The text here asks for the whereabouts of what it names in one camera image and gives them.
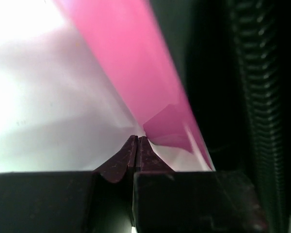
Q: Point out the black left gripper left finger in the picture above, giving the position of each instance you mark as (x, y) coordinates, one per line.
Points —
(97, 201)

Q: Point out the pink hard-shell suitcase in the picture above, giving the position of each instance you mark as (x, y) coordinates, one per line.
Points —
(218, 71)

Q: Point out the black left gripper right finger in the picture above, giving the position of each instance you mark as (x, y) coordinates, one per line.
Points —
(165, 201)

